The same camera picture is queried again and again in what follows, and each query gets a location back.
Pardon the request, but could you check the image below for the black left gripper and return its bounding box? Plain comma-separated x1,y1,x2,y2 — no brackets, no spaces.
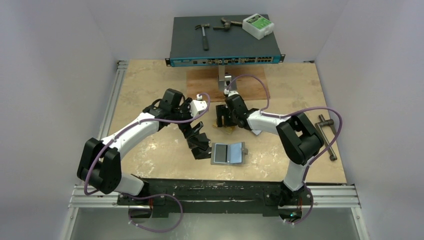
171,98,203,138

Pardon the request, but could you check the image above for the black credit card stack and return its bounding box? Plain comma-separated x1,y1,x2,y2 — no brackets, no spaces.
187,133,212,160

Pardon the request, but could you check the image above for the single black credit card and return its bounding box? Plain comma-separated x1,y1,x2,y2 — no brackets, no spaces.
214,144,228,164

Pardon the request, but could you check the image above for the grey card holder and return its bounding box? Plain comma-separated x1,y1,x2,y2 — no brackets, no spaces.
210,142,249,166

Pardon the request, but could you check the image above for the orange credit card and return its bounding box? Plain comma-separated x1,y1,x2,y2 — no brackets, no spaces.
212,122,236,135

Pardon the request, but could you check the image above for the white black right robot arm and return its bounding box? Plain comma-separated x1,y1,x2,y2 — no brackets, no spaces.
215,93,324,204

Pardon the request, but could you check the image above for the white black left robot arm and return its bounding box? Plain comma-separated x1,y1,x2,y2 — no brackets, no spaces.
77,88,211,205

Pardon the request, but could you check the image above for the silver white credit card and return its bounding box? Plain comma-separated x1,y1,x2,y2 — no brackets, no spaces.
251,130,262,136

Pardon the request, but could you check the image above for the grey metal stand base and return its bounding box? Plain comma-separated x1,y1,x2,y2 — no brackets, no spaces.
217,65,237,92

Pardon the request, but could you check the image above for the brown wooden board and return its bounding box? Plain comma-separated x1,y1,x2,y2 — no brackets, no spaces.
186,66,271,104

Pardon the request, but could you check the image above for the small hammer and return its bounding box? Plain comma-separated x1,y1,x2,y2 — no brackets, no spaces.
195,23,210,51

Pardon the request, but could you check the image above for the dark metal clamp tool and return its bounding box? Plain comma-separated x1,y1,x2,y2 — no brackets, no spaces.
212,17,243,32

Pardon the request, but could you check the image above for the white green plastic box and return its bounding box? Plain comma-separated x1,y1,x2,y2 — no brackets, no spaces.
242,13,275,40

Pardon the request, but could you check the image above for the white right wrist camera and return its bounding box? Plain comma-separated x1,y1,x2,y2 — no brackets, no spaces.
223,88,239,98

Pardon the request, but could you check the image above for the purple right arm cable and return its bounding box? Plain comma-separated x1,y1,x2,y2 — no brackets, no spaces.
225,73,344,226

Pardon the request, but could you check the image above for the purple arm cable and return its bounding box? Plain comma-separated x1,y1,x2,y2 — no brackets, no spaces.
83,92,212,196
225,73,344,226

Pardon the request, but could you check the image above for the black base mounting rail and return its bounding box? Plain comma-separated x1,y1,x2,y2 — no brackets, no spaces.
117,178,312,220

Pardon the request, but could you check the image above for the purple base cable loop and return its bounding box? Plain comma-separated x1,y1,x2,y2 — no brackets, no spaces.
127,193,184,233

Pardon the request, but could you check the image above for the blue network switch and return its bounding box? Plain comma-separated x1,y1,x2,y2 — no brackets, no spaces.
165,15,286,67

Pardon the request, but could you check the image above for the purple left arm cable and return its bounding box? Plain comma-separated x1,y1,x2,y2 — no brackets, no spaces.
83,92,212,196

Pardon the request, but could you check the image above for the metal crank handle tool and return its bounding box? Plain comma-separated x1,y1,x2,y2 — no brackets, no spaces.
315,114,338,161

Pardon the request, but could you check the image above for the aluminium frame rail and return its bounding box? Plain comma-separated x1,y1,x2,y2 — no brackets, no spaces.
59,60,370,240

